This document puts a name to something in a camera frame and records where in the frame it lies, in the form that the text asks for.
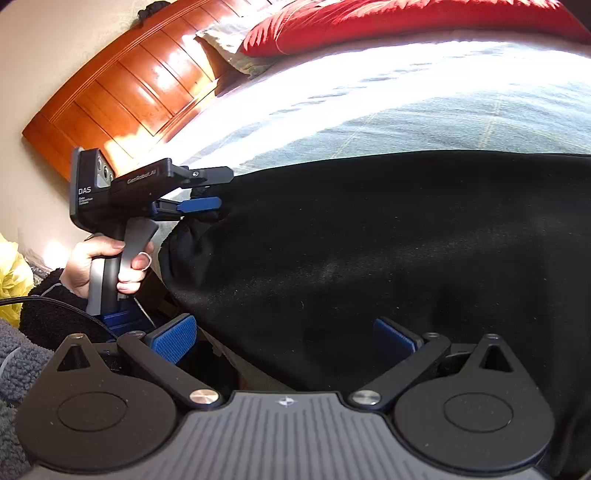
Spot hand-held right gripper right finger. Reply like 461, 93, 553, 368
349, 316, 527, 411

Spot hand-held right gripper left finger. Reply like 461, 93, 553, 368
55, 314, 221, 411

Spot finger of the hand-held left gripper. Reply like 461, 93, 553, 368
154, 196, 222, 217
172, 166, 235, 190

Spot black pants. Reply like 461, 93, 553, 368
157, 150, 591, 480

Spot person's left forearm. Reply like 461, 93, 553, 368
18, 268, 121, 352

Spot person's left hand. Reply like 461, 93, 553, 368
68, 234, 153, 300

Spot wooden headboard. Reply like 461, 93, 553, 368
22, 0, 259, 181

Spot yellow cloth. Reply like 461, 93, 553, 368
0, 233, 36, 324

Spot pale pillow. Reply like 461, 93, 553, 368
194, 14, 278, 77

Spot grey fleece garment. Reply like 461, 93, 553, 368
0, 318, 58, 462

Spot small black cloth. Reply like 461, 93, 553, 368
137, 0, 172, 20

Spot red duvet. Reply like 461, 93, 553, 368
242, 0, 591, 58

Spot black cable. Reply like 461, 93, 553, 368
0, 295, 116, 340

